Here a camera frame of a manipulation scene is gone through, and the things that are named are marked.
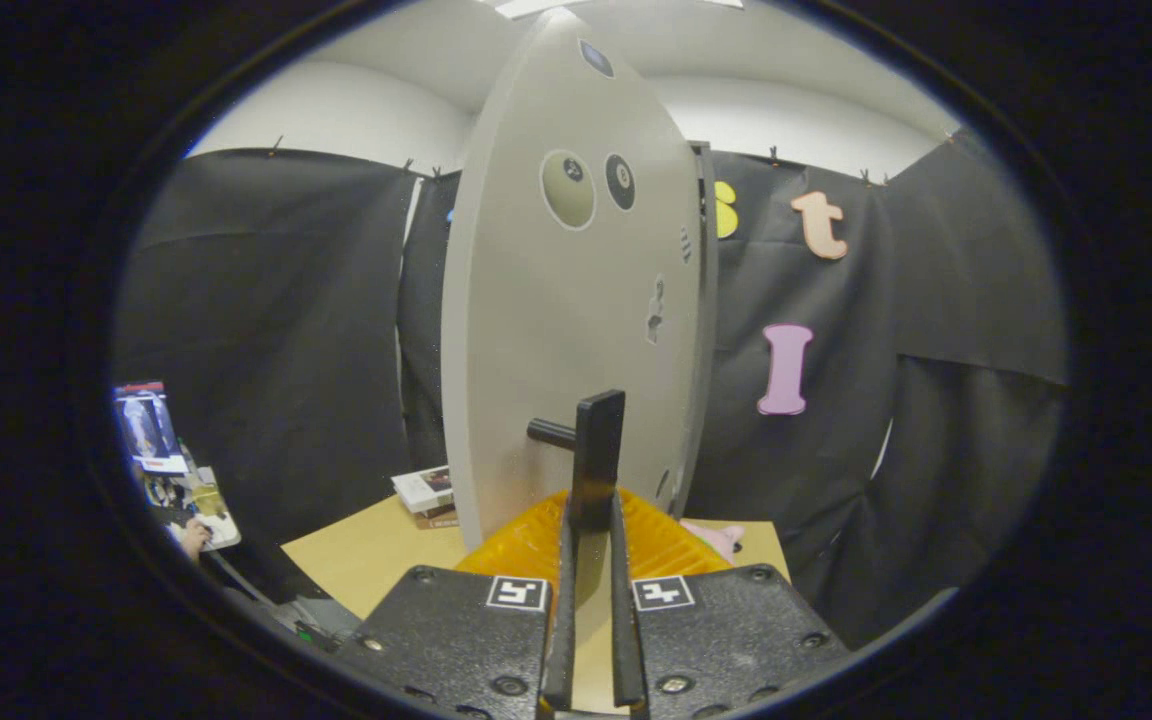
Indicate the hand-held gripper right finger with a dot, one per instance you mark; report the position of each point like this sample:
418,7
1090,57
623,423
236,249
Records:
626,620

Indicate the white shoe cabinet door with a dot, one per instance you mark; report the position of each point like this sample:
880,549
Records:
536,330

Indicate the blue printed poster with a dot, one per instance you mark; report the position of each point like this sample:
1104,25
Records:
146,425

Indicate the cluttered white table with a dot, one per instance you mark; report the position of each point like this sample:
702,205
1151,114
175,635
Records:
216,520

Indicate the brown book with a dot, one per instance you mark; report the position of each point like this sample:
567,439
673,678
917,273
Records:
436,520

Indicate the white book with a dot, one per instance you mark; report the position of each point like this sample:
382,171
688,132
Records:
421,488

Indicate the black backdrop cloth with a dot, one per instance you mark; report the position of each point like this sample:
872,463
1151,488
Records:
266,350

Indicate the long ceiling light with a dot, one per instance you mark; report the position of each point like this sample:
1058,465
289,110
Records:
526,6

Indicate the green and pink plush toy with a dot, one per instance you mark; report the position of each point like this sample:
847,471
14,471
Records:
721,540

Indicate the grey shoe cabinet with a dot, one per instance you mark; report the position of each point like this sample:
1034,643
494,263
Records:
709,330

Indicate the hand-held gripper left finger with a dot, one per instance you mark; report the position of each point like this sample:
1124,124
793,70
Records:
561,620

